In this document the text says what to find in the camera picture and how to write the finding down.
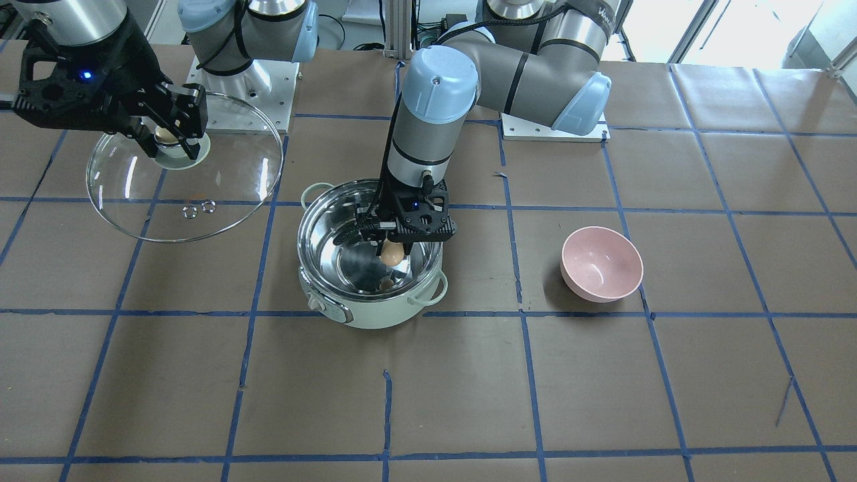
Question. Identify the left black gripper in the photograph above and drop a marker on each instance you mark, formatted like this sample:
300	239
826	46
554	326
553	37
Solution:
375	231

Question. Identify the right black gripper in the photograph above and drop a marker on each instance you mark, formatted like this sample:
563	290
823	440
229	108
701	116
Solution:
136	82

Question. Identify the brown egg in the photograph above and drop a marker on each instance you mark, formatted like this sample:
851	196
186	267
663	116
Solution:
388	254

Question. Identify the glass pot lid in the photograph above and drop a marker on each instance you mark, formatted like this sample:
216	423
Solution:
171	198

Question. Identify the mint green electric pot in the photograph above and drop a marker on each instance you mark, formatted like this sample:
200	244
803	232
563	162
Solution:
347	283

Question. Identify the pink bowl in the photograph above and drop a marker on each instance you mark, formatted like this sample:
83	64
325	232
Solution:
600	265

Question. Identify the black power adapter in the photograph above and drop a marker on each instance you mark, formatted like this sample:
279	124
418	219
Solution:
451	20

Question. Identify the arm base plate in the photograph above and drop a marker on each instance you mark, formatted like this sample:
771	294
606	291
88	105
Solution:
267	85
518	129

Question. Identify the aluminium frame post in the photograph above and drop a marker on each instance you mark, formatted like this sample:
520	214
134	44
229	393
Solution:
399	29

